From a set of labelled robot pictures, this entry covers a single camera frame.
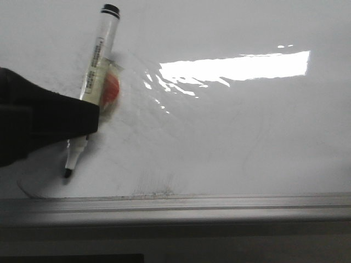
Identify red round magnet with tape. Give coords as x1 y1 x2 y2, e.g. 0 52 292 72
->
100 60 124 118

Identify white black whiteboard marker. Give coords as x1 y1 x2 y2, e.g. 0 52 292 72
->
64 4 120 179

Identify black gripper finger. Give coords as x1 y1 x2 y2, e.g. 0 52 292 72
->
1 67 99 167

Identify white whiteboard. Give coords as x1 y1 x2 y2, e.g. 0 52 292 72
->
1 1 350 227

